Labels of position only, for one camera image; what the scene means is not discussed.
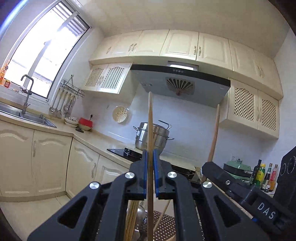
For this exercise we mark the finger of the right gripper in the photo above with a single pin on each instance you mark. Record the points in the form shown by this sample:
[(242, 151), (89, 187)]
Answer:
[(219, 177)]

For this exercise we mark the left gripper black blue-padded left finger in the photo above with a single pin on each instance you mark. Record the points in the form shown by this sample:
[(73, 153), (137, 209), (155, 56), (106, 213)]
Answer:
[(98, 212)]

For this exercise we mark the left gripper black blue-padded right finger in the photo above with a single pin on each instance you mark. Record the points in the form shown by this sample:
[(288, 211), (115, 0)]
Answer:
[(202, 213)]

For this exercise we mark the chrome kitchen faucet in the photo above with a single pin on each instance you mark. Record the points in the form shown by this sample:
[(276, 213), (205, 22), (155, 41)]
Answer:
[(27, 91)]

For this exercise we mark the kitchen window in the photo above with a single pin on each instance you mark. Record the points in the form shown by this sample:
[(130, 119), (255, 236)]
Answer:
[(44, 48)]

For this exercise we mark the green electric cooker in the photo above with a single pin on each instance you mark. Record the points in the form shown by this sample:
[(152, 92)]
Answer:
[(238, 170)]

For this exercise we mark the dark soy sauce bottle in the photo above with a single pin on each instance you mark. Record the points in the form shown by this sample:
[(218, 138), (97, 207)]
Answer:
[(266, 181)]

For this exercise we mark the dark olive oil bottle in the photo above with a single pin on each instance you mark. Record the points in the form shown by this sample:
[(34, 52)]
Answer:
[(255, 171)]

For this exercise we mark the yellow green bottle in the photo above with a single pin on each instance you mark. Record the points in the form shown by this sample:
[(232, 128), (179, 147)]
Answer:
[(260, 175)]

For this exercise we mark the red-capped sauce bottle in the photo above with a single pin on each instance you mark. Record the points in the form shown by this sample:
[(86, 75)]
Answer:
[(272, 180)]

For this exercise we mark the wooden chopstick in holder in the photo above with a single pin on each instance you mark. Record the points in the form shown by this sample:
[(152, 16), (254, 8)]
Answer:
[(131, 217)]

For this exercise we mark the metal spoon in holder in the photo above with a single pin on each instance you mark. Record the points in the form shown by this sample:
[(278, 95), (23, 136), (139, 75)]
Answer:
[(140, 217)]

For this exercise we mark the lower cream cabinets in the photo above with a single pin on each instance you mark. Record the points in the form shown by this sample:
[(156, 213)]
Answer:
[(37, 165)]

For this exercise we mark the cream cabinets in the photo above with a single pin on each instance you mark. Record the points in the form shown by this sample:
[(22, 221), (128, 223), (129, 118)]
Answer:
[(37, 165), (253, 99)]

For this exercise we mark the upper cream cabinets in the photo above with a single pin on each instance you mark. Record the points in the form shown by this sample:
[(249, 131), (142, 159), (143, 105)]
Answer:
[(253, 99)]

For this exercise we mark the stainless steel steamer pot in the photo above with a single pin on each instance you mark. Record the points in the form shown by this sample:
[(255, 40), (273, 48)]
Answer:
[(160, 136)]

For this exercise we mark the red bowl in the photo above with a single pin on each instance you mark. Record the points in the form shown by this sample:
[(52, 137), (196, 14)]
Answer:
[(85, 124)]

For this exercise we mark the stack of white dishes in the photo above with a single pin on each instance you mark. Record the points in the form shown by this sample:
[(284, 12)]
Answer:
[(71, 122)]

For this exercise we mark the grey range hood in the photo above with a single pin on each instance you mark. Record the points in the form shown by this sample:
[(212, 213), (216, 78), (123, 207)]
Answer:
[(185, 84)]

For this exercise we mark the hanging utensil rack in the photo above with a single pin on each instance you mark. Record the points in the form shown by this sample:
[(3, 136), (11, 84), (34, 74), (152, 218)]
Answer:
[(65, 98)]

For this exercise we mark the stainless steel sink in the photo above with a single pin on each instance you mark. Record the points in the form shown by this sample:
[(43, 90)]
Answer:
[(36, 118)]

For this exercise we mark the orange bottle on sill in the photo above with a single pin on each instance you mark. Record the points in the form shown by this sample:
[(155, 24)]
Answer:
[(3, 71)]

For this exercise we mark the black camera box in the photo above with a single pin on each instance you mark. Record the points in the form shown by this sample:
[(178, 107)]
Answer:
[(286, 187)]

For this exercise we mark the cream round wall strainer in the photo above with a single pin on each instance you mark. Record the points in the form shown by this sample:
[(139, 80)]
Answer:
[(120, 114)]

